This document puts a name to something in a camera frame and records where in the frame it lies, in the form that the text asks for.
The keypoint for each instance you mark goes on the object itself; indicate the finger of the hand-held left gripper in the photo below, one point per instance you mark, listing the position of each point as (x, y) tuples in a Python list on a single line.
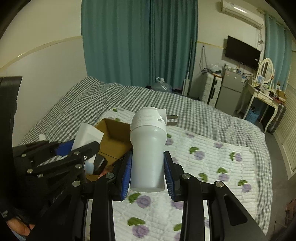
[(64, 148), (69, 157)]

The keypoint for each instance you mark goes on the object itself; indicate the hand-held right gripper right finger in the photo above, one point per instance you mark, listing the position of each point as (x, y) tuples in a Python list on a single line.
[(168, 178)]

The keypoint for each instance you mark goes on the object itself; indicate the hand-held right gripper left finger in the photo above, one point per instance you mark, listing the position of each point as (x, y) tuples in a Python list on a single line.
[(126, 176)]

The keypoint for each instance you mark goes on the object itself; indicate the large white charger adapter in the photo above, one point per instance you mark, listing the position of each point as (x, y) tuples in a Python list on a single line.
[(89, 136)]

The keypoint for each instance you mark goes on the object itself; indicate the black remote control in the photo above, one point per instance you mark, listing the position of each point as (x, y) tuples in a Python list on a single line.
[(100, 162)]

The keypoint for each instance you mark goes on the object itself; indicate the white plug-in bottle device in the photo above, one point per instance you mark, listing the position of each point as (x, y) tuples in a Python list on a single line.
[(148, 150)]

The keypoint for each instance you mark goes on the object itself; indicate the brown cardboard box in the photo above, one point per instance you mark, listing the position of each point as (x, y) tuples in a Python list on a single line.
[(115, 139)]

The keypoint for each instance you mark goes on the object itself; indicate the person's left hand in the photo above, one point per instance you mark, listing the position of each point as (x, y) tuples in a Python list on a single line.
[(19, 228)]

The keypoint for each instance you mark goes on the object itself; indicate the white floral quilt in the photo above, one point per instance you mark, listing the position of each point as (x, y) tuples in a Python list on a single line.
[(208, 157)]

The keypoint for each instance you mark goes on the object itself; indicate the clear water jug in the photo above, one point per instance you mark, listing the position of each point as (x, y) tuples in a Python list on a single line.
[(161, 85)]

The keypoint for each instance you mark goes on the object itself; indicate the white drawer cabinet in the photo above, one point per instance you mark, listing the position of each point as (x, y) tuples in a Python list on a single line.
[(210, 89)]

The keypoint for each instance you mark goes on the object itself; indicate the blue plastic basket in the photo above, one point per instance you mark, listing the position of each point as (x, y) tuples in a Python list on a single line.
[(252, 115)]

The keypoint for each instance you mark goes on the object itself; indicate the silver small fridge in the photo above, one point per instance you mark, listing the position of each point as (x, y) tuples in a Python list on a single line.
[(230, 90)]

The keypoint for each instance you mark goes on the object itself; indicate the plastic bag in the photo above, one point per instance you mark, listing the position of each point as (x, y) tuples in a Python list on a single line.
[(214, 69)]

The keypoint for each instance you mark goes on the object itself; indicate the white dressing table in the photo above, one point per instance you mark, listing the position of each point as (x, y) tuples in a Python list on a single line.
[(261, 95)]

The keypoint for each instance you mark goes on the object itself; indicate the dark suitcase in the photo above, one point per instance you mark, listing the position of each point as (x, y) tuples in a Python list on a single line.
[(279, 118)]

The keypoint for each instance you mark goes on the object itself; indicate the white louvred wardrobe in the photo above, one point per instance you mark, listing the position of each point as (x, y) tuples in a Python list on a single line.
[(289, 129)]

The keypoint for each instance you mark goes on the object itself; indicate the small cardboard box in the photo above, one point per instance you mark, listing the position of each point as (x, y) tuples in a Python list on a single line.
[(281, 93)]

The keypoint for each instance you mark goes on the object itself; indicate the white oval mirror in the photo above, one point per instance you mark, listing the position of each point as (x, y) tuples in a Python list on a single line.
[(266, 70)]

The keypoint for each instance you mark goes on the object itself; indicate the narrow teal curtain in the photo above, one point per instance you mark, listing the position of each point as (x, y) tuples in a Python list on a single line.
[(276, 44)]

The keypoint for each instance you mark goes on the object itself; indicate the white air conditioner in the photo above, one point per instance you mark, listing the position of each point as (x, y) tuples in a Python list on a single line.
[(242, 12)]

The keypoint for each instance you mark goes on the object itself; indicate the small picture frame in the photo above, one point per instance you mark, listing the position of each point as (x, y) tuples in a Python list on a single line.
[(260, 79)]

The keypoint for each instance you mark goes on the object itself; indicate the black wall television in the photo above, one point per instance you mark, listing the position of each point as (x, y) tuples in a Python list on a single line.
[(242, 52)]

